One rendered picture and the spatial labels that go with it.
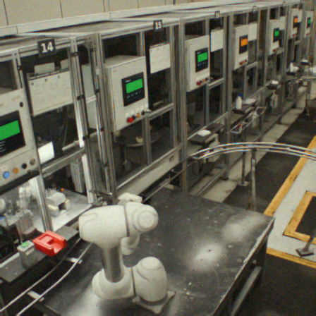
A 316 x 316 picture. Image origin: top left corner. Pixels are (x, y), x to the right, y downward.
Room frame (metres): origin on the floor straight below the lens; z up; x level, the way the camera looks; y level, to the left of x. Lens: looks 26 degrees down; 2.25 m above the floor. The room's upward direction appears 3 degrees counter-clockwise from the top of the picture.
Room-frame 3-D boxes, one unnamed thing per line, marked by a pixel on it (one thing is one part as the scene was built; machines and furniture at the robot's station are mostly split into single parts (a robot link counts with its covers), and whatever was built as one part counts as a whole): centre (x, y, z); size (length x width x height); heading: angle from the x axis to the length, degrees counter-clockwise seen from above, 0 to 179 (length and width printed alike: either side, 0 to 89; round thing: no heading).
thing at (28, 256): (1.63, 0.75, 0.97); 0.08 x 0.08 x 0.12; 55
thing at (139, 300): (1.55, 0.05, 0.71); 0.22 x 0.18 x 0.06; 145
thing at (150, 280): (1.53, 0.07, 0.85); 0.18 x 0.16 x 0.22; 98
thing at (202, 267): (1.95, 0.00, 0.66); 1.50 x 1.06 x 0.04; 145
